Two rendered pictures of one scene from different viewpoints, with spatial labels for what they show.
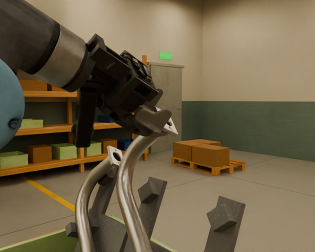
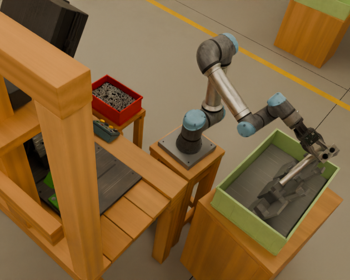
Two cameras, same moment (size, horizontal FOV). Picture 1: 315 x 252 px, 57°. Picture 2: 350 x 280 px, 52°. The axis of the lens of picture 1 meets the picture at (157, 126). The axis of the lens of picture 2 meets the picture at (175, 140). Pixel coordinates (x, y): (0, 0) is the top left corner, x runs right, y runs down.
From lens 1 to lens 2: 1.49 m
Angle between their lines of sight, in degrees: 76
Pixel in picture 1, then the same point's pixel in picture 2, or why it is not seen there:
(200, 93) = not seen: outside the picture
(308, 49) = not seen: outside the picture
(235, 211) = (302, 193)
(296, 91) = not seen: outside the picture
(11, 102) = (246, 134)
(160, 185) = (319, 171)
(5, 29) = (275, 111)
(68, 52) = (287, 121)
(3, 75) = (247, 131)
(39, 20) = (284, 112)
